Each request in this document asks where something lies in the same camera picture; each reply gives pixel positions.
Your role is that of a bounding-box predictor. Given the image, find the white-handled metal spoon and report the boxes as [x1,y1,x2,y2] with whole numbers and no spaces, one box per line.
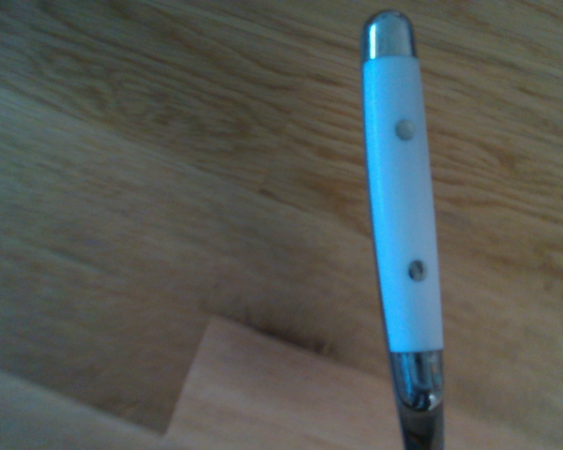
[358,9,448,450]

